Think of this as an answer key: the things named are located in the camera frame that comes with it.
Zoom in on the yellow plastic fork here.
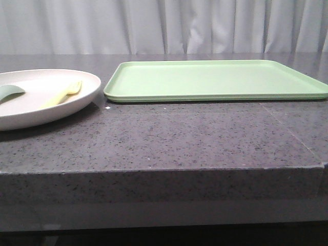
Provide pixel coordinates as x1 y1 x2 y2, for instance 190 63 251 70
39 81 82 109

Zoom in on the white round plate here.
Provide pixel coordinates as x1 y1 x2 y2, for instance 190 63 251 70
1 69 101 131

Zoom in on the green plastic tray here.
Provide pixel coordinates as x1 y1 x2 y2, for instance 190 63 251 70
104 59 327 103

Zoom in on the pale green plastic spoon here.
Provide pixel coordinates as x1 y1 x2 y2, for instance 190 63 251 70
1 85 26 104

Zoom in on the grey pleated curtain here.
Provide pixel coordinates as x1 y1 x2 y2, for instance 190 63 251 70
1 1 327 55

